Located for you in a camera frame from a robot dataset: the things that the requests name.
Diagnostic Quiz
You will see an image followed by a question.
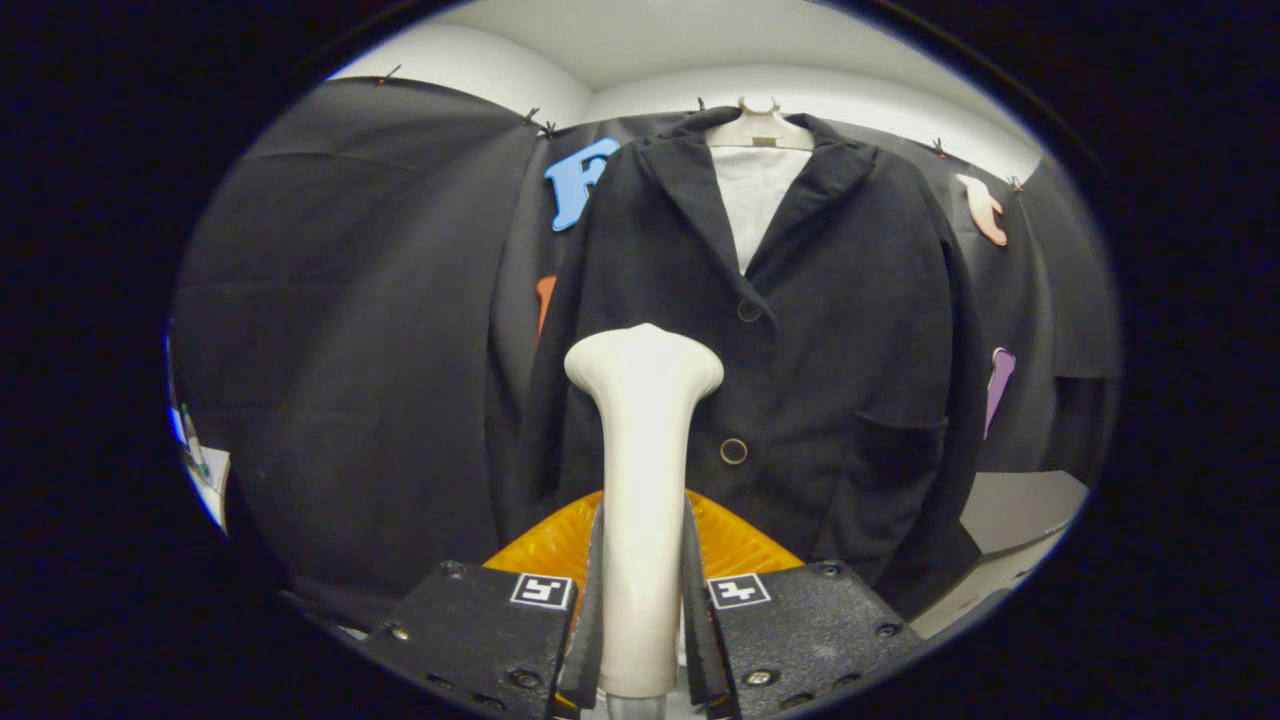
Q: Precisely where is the white paper sheet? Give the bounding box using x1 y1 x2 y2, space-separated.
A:
165 330 233 531

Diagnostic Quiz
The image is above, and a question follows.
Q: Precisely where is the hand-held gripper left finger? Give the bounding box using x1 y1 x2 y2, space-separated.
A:
362 490 604 719

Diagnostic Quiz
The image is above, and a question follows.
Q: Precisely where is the white clothes hanger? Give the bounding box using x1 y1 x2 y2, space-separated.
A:
705 95 816 153

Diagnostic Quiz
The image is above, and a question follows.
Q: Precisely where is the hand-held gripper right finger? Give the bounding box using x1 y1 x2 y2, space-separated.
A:
683 490 926 719

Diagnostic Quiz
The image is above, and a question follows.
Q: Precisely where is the white garment steamer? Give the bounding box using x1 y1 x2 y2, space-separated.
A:
564 323 725 720

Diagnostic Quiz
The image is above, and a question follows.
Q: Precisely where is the black backdrop cloth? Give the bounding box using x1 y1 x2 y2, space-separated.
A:
170 78 1121 626

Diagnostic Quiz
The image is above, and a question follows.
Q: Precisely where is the grey cabinet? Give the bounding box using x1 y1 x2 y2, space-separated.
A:
910 470 1091 639

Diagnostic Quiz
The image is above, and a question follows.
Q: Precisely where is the white shirt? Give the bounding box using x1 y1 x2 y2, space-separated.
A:
712 146 813 274

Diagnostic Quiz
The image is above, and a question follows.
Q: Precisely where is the black blazer jacket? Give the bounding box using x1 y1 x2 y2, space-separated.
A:
515 107 991 611

